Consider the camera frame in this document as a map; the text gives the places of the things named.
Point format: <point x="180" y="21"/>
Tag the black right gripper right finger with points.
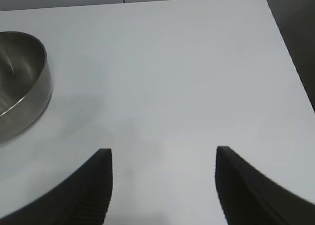
<point x="251" y="200"/>

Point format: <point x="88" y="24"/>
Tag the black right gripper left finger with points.
<point x="81" y="198"/>

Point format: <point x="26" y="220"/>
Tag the stainless steel mixing bowl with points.
<point x="22" y="87"/>

